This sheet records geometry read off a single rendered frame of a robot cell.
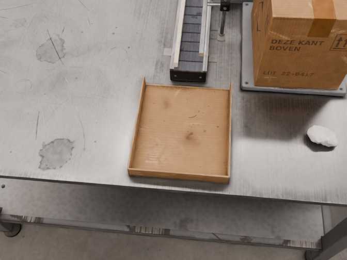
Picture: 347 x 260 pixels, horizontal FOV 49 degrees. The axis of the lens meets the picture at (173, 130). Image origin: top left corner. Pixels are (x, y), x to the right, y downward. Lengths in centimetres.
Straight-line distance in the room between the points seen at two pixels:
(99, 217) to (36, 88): 65
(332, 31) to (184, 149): 47
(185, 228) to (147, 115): 64
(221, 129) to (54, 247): 109
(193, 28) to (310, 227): 93
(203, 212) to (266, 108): 64
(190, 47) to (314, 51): 36
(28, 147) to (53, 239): 85
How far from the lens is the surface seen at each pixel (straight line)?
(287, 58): 106
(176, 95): 113
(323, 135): 109
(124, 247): 182
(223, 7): 119
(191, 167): 101
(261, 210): 165
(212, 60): 122
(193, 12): 129
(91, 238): 186
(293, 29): 99
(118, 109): 112
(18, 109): 121
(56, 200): 172
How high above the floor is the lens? 176
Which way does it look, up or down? 60 degrees down
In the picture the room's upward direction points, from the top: 3 degrees counter-clockwise
